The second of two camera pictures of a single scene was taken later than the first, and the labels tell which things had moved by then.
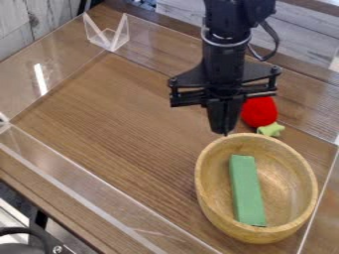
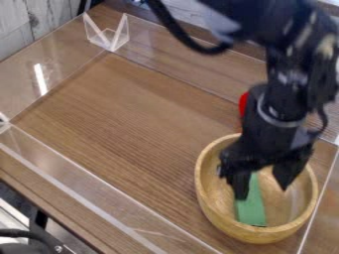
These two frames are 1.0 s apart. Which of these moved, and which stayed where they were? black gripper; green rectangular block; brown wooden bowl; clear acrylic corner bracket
Moved: black gripper
Stayed: clear acrylic corner bracket; brown wooden bowl; green rectangular block
